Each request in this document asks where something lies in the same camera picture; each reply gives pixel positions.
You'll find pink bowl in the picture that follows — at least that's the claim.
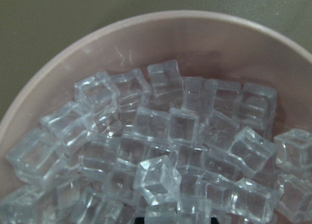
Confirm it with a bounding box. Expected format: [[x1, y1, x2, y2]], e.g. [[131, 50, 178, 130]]
[[0, 11, 312, 201]]

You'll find pile of clear ice cubes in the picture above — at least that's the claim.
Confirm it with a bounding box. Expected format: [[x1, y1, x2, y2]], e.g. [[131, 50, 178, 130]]
[[0, 60, 312, 224]]

